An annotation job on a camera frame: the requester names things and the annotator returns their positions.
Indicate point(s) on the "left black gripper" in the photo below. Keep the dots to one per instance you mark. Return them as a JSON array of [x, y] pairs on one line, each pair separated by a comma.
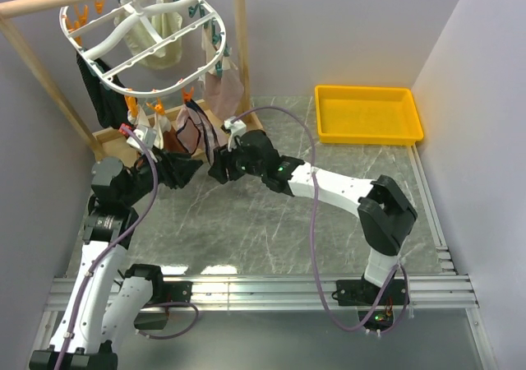
[[182, 165]]

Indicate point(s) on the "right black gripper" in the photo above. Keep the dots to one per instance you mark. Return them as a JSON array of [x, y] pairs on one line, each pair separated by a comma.
[[224, 159]]

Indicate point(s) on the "pink underwear navy trim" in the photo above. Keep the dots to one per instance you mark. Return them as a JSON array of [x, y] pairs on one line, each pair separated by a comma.
[[195, 131]]

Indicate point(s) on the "orange clothes peg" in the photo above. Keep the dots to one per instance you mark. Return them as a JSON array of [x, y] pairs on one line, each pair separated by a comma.
[[187, 95]]

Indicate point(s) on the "teal clothes peg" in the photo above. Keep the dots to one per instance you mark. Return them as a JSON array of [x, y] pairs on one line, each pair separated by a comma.
[[219, 68]]

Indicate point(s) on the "white clip hanger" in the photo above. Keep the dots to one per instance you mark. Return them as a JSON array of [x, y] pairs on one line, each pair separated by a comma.
[[115, 39]]

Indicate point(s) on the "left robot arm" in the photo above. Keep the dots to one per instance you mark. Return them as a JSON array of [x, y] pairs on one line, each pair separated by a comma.
[[98, 255]]

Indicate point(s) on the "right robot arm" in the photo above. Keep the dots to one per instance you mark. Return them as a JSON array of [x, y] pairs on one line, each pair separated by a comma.
[[386, 215]]

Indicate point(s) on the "white cream underwear left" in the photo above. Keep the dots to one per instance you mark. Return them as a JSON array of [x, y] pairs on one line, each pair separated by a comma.
[[161, 123]]

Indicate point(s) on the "black underwear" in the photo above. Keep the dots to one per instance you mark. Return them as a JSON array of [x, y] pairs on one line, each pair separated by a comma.
[[110, 106]]

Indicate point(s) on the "white beige underwear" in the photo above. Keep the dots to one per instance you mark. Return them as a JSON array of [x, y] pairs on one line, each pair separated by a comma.
[[210, 43]]

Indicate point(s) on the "yellow plastic tray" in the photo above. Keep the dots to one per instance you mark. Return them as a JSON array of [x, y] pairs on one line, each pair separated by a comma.
[[367, 115]]

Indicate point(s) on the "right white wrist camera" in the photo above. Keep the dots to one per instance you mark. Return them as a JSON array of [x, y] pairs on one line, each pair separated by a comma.
[[235, 128]]

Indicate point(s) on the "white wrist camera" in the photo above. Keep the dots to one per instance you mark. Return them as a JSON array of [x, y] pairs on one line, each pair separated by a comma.
[[235, 128], [140, 138]]

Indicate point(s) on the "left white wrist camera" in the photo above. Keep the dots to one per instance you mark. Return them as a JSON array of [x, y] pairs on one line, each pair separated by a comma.
[[140, 138]]

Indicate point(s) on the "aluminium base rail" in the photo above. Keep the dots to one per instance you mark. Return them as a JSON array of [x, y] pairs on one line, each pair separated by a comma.
[[265, 322]]

